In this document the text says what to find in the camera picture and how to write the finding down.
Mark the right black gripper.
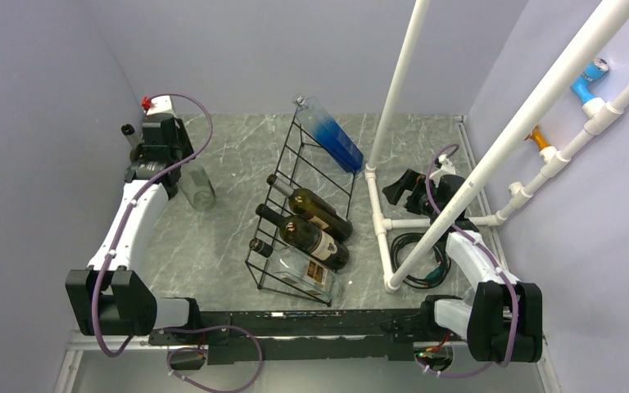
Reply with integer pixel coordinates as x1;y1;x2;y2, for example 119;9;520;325
382;169;442;219

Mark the clear glass bottle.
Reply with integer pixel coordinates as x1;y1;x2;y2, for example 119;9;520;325
179;165;216;211

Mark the dark labelled wine bottle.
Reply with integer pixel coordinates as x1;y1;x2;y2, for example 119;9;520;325
266;174;353;242

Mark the blue square glass bottle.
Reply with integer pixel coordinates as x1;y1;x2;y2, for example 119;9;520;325
293;94;364;173

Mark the dark green wine bottle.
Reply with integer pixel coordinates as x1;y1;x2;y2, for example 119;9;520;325
256;204;350;270

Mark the clear square liquor bottle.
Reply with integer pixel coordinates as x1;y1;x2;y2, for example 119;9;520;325
249;238;342;302

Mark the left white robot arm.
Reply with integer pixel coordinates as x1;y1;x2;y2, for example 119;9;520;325
65;112;203;344

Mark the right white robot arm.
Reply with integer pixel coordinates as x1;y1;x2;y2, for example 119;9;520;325
386;213;543;365

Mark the orange pipe fitting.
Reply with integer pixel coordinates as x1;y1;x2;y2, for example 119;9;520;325
526;124;551;151

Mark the blue pipe fitting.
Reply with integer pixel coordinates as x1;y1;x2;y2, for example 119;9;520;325
570;57;609;105

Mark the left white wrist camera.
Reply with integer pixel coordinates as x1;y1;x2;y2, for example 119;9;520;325
141;95;176;116

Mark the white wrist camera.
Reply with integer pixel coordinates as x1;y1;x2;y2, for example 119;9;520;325
141;95;176;116
433;154;456;178

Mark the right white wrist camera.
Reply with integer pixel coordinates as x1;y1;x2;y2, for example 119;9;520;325
433;154;456;178

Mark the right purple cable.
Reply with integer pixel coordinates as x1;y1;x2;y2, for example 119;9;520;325
414;142;521;380

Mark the black coiled cable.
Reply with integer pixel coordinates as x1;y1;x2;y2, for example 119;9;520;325
389;233;453;290

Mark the black wire wine rack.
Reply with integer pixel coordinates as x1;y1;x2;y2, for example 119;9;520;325
245;119;357;306

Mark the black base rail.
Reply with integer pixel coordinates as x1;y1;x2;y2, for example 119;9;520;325
148;309;450;365

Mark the aluminium frame rail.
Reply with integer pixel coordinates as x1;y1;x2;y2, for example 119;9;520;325
53;329;164;392

